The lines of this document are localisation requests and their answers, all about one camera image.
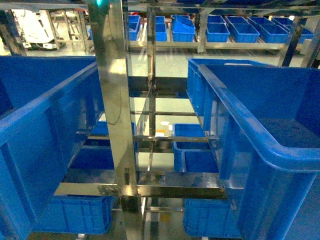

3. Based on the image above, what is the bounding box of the large blue upper bin right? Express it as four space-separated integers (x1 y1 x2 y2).
199 64 320 240

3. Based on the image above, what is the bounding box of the large blue bin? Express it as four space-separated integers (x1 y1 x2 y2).
0 56 104 240
199 64 320 240

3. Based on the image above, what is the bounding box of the large blue upper bin left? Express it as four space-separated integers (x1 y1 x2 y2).
0 56 104 240

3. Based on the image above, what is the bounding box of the blue lower shelf bin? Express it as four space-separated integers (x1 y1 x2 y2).
33 195 117 235

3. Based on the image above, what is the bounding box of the steel rack upright post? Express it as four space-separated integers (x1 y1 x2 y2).
87 0 143 240

